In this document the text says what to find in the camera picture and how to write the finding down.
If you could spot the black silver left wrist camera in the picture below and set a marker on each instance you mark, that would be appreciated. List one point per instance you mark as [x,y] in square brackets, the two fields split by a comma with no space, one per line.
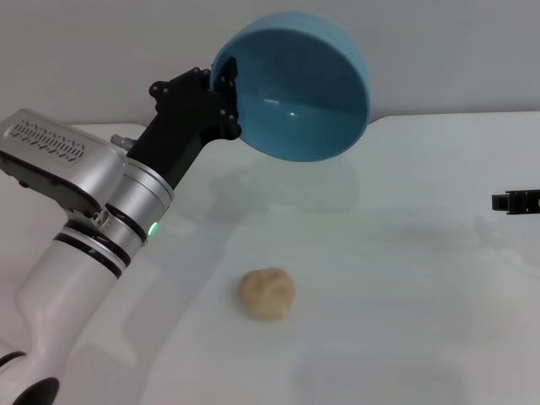
[63,169]

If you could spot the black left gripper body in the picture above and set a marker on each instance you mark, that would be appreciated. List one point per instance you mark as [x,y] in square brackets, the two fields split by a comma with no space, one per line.
[181,122]

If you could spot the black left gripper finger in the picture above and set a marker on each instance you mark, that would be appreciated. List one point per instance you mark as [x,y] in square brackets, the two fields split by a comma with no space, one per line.
[228,88]

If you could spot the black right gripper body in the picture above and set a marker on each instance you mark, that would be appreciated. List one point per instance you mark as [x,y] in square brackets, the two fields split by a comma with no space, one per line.
[523,202]

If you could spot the blue bowl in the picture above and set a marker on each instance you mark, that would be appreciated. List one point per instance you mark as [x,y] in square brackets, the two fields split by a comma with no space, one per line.
[295,84]

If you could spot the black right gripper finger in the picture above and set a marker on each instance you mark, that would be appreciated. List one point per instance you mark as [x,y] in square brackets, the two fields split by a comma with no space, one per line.
[500,202]

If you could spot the beige egg yolk pastry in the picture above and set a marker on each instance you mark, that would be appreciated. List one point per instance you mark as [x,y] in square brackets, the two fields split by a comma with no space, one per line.
[266,295]

